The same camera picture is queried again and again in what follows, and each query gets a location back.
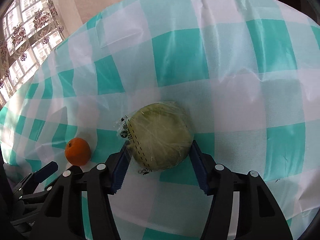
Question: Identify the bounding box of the green fruit half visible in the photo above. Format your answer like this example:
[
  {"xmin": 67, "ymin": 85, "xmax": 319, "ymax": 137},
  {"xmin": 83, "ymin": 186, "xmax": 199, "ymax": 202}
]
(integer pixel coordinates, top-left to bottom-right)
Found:
[{"xmin": 116, "ymin": 101, "xmax": 194, "ymax": 174}]

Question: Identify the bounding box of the teal checkered tablecloth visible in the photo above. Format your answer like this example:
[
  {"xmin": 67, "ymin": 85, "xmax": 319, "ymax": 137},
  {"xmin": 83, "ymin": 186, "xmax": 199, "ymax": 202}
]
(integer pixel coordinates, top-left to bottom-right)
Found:
[{"xmin": 1, "ymin": 0, "xmax": 319, "ymax": 238}]

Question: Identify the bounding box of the floral lace sheer curtain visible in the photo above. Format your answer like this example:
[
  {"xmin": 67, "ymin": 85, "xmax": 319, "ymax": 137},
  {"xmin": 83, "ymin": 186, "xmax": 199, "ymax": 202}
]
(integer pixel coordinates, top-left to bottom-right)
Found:
[{"xmin": 1, "ymin": 0, "xmax": 65, "ymax": 106}]

